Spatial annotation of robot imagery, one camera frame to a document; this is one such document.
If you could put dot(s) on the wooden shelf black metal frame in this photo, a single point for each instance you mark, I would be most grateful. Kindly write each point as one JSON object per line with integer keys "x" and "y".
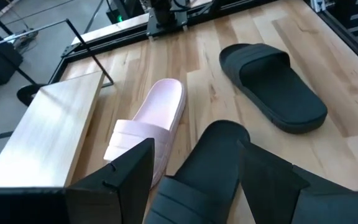
{"x": 42, "y": 130}

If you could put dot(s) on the round black stand base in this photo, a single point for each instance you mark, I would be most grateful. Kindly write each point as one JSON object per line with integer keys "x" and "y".
{"x": 26, "y": 95}

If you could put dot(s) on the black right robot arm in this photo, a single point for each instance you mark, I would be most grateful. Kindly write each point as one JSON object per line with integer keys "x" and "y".
{"x": 166, "y": 15}

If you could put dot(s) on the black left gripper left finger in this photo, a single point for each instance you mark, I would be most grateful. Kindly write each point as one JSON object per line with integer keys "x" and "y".
{"x": 120, "y": 199}

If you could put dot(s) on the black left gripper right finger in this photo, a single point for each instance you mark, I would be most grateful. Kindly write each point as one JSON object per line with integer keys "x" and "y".
{"x": 269, "y": 193}

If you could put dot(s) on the black device with green light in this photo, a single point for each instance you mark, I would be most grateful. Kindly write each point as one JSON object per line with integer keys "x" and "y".
{"x": 123, "y": 11}

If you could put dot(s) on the pink slide sandal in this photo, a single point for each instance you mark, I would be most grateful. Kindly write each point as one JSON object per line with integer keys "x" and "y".
{"x": 157, "y": 109}

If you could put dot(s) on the black slide sandal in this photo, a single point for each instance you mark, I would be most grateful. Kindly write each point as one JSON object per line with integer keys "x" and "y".
{"x": 284, "y": 99}
{"x": 210, "y": 161}

